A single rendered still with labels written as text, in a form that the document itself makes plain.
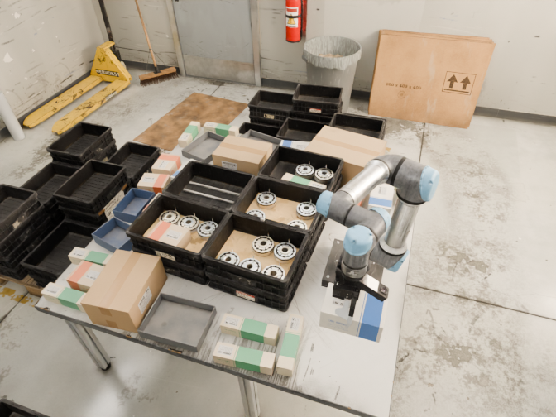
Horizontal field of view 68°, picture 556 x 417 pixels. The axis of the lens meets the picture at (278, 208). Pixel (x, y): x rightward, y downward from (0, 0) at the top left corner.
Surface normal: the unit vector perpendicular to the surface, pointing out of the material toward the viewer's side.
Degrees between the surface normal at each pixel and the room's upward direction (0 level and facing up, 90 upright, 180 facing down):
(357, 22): 90
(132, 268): 0
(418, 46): 82
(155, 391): 0
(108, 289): 0
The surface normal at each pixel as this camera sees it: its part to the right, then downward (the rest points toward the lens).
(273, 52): -0.32, 0.65
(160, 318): -0.02, -0.73
